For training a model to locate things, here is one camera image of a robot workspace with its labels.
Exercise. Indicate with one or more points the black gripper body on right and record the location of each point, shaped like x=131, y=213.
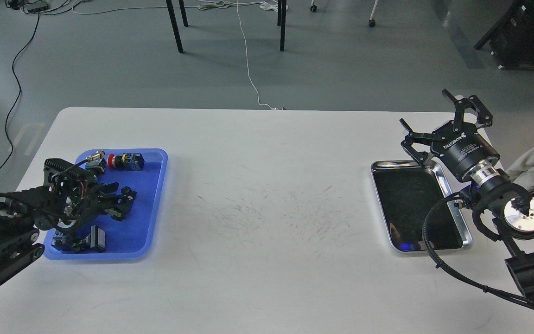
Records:
x=461, y=150

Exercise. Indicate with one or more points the black gripper body on left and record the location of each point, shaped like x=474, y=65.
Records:
x=77, y=199

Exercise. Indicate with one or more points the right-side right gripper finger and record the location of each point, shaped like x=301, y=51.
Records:
x=421, y=158
x=464, y=105

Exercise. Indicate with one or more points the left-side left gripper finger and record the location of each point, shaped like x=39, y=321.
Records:
x=121, y=196
x=116, y=212

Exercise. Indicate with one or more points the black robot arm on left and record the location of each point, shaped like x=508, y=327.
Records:
x=21, y=215

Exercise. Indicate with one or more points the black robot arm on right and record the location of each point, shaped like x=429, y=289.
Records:
x=501, y=210

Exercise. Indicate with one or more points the blue plastic tray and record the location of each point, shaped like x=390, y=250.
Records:
x=130, y=238

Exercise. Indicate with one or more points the silver metal tray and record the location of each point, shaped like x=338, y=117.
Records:
x=406, y=193

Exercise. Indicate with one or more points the black square push button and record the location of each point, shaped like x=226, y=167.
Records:
x=95, y=241

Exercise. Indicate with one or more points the red emergency stop button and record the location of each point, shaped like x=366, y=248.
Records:
x=126, y=162

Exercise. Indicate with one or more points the black cabinet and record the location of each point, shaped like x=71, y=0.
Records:
x=511, y=38

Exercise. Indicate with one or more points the black table leg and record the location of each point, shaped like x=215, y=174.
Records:
x=281, y=22
x=175, y=30

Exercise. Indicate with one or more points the green selector switch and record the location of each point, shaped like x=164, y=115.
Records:
x=96, y=163

